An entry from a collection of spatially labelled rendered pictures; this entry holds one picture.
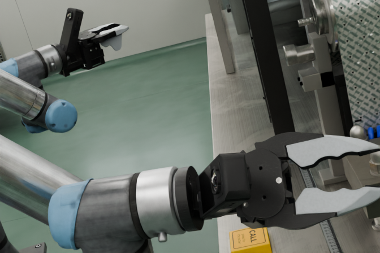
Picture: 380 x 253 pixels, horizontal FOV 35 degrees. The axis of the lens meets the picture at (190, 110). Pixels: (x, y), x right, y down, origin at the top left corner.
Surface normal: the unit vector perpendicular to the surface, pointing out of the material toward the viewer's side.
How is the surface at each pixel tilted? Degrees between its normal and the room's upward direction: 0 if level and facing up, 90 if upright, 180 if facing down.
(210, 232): 0
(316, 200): 51
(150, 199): 56
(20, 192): 93
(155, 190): 39
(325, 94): 90
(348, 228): 0
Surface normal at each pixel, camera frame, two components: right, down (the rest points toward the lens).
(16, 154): 0.58, -0.61
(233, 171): 0.19, -0.32
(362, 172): -0.25, -0.92
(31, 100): 0.62, 0.04
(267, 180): -0.28, -0.29
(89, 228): -0.17, 0.35
